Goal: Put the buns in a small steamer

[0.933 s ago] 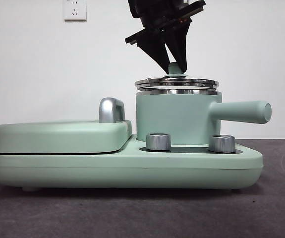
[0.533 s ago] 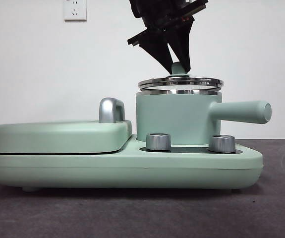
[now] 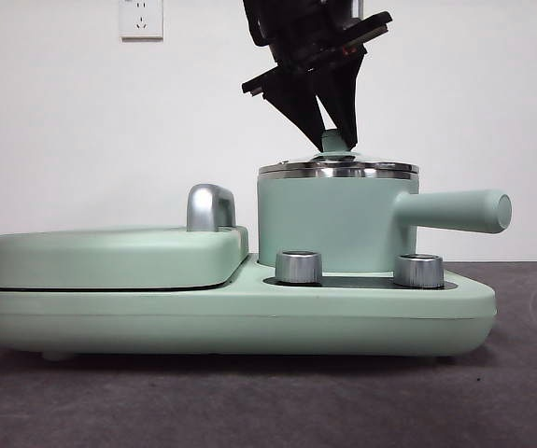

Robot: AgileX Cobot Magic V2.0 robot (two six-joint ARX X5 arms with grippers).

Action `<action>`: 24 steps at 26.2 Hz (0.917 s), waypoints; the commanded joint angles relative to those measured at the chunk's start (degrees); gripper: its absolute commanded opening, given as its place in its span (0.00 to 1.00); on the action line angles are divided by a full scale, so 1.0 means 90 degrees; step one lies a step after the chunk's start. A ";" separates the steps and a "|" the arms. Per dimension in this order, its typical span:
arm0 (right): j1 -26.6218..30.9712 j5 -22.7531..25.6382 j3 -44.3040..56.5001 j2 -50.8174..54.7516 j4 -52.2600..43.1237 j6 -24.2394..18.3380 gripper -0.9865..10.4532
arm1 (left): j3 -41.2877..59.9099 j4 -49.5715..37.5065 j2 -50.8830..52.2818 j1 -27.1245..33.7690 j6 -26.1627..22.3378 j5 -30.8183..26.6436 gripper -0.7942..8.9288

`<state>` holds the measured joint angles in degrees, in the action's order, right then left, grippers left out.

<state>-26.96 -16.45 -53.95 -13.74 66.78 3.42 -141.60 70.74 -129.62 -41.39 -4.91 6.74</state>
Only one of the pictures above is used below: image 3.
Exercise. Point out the glass pot lid green knob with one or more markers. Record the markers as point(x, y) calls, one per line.
point(338, 171)

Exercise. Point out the chrome control knob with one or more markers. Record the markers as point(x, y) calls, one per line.
point(418, 271)
point(298, 268)

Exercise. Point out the green breakfast machine base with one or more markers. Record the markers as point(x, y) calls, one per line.
point(249, 317)

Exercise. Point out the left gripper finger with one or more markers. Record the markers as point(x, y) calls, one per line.
point(346, 93)
point(298, 107)

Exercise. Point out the white wall socket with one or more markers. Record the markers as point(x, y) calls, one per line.
point(141, 21)

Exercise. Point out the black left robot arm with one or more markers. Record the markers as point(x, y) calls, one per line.
point(291, 23)

